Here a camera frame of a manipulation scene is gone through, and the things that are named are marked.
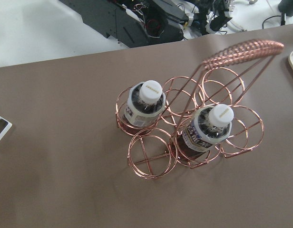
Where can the copper wire bottle basket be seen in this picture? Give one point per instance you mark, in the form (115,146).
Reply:
(223,78)

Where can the tea bottle white cap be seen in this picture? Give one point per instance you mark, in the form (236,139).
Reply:
(146,102)
(209,126)

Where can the black electronics chassis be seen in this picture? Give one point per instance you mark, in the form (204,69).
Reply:
(137,23)

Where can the white rack with cups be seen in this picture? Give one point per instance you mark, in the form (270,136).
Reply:
(5,125)

